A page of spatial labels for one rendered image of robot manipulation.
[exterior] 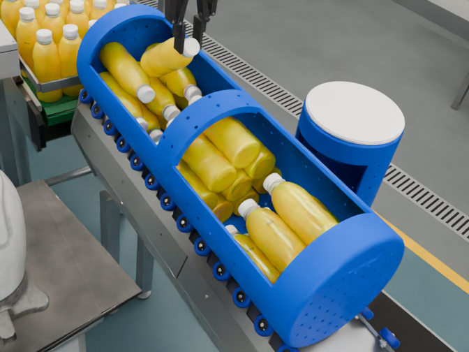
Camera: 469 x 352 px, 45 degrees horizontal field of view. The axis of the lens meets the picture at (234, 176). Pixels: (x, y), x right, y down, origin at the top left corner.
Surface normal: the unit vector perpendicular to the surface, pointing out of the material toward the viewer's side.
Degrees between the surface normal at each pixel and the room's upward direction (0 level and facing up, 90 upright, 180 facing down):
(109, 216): 90
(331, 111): 0
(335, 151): 90
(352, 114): 0
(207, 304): 70
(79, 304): 5
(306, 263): 42
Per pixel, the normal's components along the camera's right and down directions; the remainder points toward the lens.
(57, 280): 0.21, -0.74
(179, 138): -0.55, -0.21
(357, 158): 0.00, 0.68
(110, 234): 0.56, 0.62
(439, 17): -0.67, 0.21
